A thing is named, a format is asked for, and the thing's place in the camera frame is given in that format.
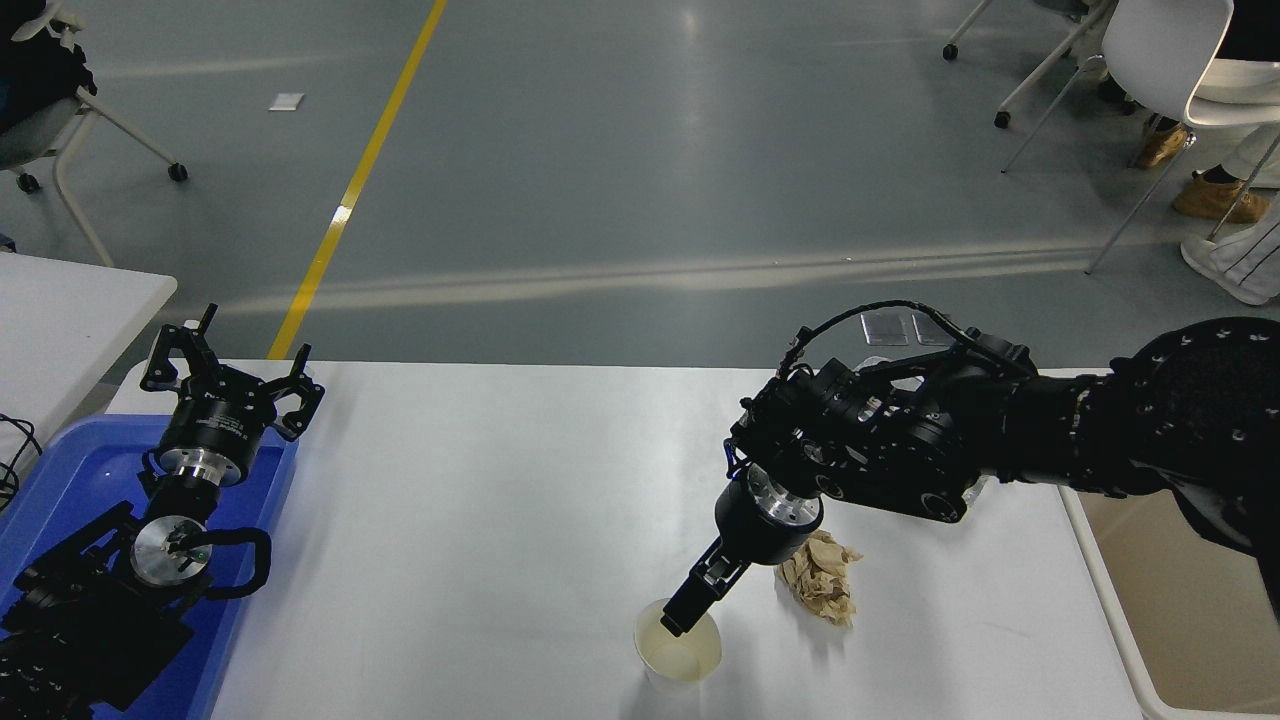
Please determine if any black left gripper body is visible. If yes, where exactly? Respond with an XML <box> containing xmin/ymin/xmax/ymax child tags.
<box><xmin>155</xmin><ymin>386</ymin><xmax>269</xmax><ymax>471</ymax></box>

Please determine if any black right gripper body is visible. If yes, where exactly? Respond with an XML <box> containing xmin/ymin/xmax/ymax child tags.
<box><xmin>714</xmin><ymin>480</ymin><xmax>824</xmax><ymax>567</ymax></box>

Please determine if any white paper cup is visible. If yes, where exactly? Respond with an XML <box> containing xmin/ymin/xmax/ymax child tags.
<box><xmin>633</xmin><ymin>598</ymin><xmax>723</xmax><ymax>696</ymax></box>

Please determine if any crumpled tan paper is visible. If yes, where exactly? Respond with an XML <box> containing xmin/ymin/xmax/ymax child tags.
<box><xmin>775</xmin><ymin>530</ymin><xmax>864</xmax><ymax>629</ymax></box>

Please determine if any white side table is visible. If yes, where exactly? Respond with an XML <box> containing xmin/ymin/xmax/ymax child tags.
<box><xmin>0</xmin><ymin>252</ymin><xmax>179</xmax><ymax>481</ymax></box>

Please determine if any blue plastic tray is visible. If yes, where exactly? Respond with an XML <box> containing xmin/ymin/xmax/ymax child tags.
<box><xmin>0</xmin><ymin>415</ymin><xmax>301</xmax><ymax>720</ymax></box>

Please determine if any black jacket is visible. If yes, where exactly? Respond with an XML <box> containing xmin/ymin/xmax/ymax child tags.
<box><xmin>0</xmin><ymin>0</ymin><xmax>98</xmax><ymax>136</ymax></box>

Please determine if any large pale plastic bin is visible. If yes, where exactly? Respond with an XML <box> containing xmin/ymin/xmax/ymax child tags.
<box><xmin>1058</xmin><ymin>480</ymin><xmax>1280</xmax><ymax>720</ymax></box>

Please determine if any white wheeled chair base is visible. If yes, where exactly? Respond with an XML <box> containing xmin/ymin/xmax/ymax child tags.
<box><xmin>942</xmin><ymin>0</ymin><xmax>1116</xmax><ymax>129</ymax></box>

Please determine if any person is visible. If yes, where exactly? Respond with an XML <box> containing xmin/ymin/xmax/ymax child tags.
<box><xmin>1133</xmin><ymin>0</ymin><xmax>1280</xmax><ymax>223</ymax></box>
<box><xmin>1180</xmin><ymin>195</ymin><xmax>1280</xmax><ymax>306</ymax></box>

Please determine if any white shell chair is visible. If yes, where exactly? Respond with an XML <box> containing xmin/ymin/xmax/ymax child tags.
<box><xmin>1003</xmin><ymin>0</ymin><xmax>1280</xmax><ymax>274</ymax></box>

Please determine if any thin black cable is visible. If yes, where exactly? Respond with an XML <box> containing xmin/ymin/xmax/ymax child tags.
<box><xmin>0</xmin><ymin>413</ymin><xmax>43</xmax><ymax>514</ymax></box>

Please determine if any grey chair with white frame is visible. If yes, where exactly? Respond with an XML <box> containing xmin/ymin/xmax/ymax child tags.
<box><xmin>0</xmin><ymin>0</ymin><xmax>189</xmax><ymax>269</ymax></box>

